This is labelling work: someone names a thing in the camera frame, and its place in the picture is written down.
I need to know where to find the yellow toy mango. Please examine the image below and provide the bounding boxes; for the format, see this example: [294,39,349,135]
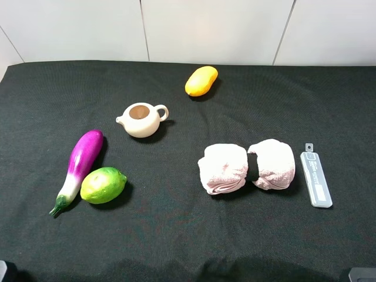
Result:
[184,66,219,97]

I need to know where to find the left grey robot base corner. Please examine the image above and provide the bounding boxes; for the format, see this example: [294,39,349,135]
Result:
[0,260,8,282]

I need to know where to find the right grey robot base corner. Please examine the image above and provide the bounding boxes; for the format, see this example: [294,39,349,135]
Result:
[348,267,376,282]

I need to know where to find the pink rolled towel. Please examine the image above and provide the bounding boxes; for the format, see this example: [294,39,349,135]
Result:
[197,139,296,195]

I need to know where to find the cream ceramic teapot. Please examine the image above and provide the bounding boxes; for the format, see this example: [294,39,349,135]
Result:
[116,102,169,138]

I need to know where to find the black elastic band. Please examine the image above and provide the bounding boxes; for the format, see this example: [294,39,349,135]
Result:
[245,153,259,182]

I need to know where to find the green toy lime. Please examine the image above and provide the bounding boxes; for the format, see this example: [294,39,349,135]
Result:
[80,167,127,204]

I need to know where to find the purple toy eggplant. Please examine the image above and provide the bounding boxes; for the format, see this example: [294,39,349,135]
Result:
[49,130,103,216]

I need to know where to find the grey plastic blade case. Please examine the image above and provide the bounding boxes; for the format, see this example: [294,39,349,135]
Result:
[300,143,333,209]

